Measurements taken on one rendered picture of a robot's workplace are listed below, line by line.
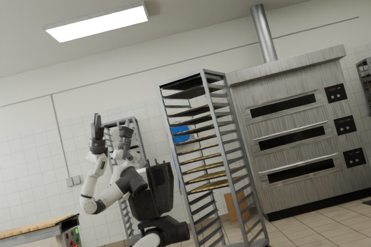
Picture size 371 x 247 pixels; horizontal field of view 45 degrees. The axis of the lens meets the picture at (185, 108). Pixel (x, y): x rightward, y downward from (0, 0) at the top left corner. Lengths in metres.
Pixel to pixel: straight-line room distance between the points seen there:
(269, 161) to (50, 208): 3.43
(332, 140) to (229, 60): 2.06
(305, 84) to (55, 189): 4.03
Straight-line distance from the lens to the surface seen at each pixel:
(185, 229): 2.78
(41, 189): 7.41
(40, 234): 3.04
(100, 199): 2.59
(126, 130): 3.17
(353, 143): 6.36
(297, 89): 6.22
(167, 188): 2.72
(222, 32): 7.27
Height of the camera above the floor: 1.13
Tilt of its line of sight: 6 degrees up
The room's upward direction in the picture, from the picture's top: 14 degrees counter-clockwise
